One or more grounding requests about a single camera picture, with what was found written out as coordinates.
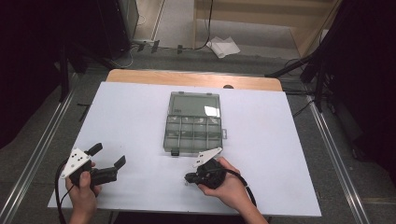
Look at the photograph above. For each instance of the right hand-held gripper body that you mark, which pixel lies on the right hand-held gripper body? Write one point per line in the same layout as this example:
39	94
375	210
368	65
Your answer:
211	175

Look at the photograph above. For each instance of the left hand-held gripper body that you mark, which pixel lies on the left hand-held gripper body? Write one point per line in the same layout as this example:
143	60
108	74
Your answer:
76	161

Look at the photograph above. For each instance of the transparent grey compartment storage box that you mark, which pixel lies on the transparent grey compartment storage box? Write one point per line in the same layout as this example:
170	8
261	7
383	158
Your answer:
193	133

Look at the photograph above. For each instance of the person's right hand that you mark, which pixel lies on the person's right hand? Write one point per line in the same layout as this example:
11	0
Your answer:
232	189

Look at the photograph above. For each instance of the person's left hand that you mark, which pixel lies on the person's left hand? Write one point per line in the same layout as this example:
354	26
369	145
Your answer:
82	197

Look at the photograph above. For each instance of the white table cover board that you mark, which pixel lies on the white table cover board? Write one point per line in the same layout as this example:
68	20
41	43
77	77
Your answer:
130	118

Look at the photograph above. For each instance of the black upright stand pole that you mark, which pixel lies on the black upright stand pole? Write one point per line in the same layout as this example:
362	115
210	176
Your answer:
64	74

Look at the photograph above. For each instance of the wooden table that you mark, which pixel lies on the wooden table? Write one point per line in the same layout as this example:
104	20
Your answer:
186	79

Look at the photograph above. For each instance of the black equipment cabinet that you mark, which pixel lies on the black equipment cabinet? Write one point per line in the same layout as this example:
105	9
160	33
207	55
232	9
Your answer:
116	25

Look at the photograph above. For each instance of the white crumpled cloth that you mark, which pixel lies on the white crumpled cloth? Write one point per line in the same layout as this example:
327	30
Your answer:
223	46

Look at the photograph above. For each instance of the black tripod stand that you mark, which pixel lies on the black tripod stand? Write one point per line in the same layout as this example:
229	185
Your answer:
308	68

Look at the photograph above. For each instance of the light wooden cabinet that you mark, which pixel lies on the light wooden cabinet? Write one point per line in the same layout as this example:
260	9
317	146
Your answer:
249	18

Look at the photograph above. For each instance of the metal floor rail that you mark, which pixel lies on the metal floor rail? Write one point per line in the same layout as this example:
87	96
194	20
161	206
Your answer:
34	155
339	155

